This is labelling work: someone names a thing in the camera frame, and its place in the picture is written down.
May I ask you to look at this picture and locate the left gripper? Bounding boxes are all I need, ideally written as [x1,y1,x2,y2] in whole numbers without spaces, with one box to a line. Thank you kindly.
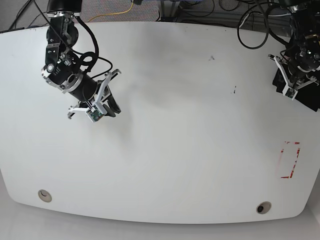
[268,54,320,92]

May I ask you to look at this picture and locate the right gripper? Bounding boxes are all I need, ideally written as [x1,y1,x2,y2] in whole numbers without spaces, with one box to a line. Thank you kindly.
[67,69,121,119]

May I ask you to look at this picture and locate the black t-shirt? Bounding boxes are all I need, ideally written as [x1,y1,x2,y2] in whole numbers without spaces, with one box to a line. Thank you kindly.
[272,69,320,112]

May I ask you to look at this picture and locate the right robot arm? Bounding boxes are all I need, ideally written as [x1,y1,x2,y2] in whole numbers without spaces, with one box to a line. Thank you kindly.
[41,0,121,123]

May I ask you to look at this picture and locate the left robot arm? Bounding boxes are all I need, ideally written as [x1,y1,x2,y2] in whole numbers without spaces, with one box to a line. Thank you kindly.
[236,0,320,95]

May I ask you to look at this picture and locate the red tape rectangle marking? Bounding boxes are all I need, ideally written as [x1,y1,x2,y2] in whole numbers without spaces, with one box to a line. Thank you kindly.
[277,141,301,179]

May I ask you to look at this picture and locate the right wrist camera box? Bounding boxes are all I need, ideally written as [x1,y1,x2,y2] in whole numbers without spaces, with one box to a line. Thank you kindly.
[85,106,104,123]

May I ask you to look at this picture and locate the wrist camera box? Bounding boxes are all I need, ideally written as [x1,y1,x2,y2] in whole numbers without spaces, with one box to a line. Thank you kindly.
[282,85,298,100]
[85,106,104,123]

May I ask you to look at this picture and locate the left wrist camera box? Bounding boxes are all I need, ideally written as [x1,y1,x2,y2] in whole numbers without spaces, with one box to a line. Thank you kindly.
[282,85,298,100]

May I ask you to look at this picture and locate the yellow cable on floor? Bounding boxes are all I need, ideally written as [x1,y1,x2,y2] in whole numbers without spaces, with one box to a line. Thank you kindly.
[87,0,135,23]

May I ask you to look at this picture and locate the left table cable grommet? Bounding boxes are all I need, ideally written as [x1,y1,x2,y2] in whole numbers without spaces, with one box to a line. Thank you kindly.
[38,189,52,203]

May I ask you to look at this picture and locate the table cable grommet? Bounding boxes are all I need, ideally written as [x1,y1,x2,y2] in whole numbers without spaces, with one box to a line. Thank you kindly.
[38,189,52,203]
[256,201,272,215]

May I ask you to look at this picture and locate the right table cable grommet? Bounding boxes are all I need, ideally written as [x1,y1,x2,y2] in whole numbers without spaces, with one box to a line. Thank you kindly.
[256,201,272,215]

